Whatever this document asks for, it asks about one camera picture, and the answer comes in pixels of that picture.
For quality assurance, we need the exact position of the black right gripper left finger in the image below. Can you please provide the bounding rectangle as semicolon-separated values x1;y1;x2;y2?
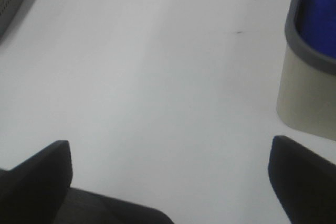
1;140;73;223

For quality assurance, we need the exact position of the beige bin with grey rim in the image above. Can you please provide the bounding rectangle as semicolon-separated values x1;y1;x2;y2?
276;0;335;140

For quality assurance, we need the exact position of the blue towel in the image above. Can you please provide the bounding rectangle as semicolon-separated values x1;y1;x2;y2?
299;0;335;59

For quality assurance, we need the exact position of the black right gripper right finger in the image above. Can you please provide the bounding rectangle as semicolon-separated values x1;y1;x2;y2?
268;135;335;223

